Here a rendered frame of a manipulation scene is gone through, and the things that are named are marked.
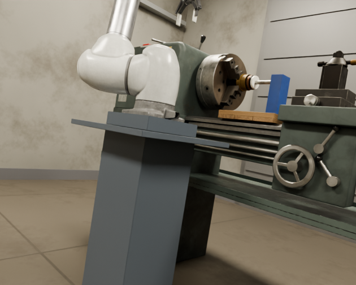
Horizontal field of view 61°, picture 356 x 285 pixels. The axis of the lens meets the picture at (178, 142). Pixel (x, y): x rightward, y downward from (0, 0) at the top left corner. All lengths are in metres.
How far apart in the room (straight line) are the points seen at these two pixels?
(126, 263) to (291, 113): 0.78
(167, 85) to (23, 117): 2.66
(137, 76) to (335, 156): 0.74
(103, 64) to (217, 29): 3.51
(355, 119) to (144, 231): 0.78
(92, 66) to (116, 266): 0.72
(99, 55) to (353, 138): 0.93
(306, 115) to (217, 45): 3.41
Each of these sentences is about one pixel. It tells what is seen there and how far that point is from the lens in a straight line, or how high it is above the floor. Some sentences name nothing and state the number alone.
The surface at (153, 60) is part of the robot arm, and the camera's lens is 1.14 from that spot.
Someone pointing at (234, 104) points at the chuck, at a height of 0.97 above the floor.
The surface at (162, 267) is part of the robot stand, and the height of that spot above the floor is 0.25.
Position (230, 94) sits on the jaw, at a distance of 1.67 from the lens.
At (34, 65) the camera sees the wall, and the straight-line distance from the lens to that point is 3.67.
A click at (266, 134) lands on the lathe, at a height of 0.81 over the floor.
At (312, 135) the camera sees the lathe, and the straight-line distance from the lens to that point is 1.19.
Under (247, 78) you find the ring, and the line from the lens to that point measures 1.65.
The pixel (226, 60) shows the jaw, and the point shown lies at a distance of 1.68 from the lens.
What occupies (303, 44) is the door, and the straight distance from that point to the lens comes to 3.77.
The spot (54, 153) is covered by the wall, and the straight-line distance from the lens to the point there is 3.80.
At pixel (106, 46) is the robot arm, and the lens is 1.22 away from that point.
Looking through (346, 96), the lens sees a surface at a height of 0.99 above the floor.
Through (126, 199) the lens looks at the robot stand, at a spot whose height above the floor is 0.50.
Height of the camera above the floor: 0.76
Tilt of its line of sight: 2 degrees down
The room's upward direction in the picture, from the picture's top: 9 degrees clockwise
